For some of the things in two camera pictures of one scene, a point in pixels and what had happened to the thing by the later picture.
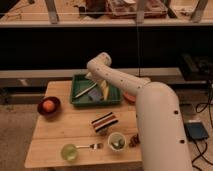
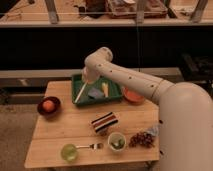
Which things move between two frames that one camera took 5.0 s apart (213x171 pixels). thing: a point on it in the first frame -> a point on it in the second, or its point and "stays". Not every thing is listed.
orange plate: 129,97 stays
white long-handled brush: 86,90 -> 81,91
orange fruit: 48,105 stays
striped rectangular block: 104,121 stays
